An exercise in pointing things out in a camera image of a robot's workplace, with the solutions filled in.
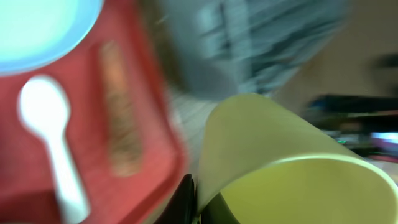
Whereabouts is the red serving tray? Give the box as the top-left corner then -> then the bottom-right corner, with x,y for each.
1,1 -> 187,223

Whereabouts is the light blue plate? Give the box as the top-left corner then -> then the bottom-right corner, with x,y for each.
1,0 -> 104,77

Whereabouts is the yellow plastic cup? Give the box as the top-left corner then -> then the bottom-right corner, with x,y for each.
197,93 -> 397,224

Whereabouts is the orange carrot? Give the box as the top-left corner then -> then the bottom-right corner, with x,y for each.
99,41 -> 143,177

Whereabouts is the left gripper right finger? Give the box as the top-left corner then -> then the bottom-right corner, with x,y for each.
201,193 -> 239,224

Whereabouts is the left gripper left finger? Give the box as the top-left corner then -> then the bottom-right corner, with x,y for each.
155,174 -> 196,224

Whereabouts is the grey dishwasher rack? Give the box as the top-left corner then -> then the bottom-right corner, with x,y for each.
160,0 -> 349,174

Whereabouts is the white plastic spoon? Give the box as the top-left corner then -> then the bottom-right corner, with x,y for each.
17,75 -> 90,223

